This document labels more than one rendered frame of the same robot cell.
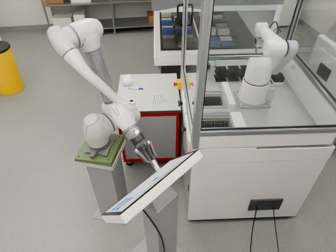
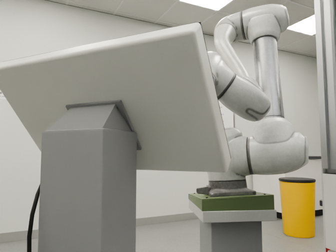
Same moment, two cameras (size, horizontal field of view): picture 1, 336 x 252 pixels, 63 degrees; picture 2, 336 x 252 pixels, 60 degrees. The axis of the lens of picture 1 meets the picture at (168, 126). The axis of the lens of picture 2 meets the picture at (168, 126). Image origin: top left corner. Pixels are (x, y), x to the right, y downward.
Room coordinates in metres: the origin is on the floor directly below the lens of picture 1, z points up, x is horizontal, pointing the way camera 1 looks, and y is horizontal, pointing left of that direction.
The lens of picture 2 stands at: (0.77, -0.59, 0.98)
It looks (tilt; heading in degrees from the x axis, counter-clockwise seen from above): 5 degrees up; 72
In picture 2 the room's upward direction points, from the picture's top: straight up
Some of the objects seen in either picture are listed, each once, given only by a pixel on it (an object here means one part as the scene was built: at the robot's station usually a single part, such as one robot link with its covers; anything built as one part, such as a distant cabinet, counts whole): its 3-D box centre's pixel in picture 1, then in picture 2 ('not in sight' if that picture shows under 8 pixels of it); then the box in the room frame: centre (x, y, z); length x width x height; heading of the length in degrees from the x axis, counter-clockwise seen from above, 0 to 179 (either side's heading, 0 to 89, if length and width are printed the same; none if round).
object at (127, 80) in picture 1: (127, 79); not in sight; (2.33, 0.40, 0.78); 0.15 x 0.10 x 0.04; 15
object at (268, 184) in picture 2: not in sight; (293, 174); (4.16, 3.25, 0.61); 1.15 x 0.72 x 1.22; 8
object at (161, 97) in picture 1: (159, 98); not in sight; (2.02, 0.08, 0.78); 0.12 x 0.08 x 0.04; 98
